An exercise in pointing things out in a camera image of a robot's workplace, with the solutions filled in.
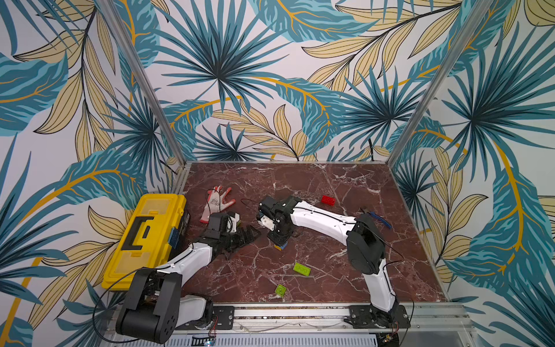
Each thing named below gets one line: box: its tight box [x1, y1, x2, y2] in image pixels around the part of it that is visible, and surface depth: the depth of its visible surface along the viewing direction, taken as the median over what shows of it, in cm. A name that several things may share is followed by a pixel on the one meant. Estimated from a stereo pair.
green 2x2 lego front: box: [275, 284, 287, 298], surface depth 80 cm
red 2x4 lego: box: [320, 195, 337, 207], surface depth 106 cm
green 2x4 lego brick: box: [292, 262, 312, 277], surface depth 86 cm
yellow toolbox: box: [101, 193, 191, 292], surface depth 78 cm
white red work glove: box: [199, 185, 237, 224], surface depth 105 cm
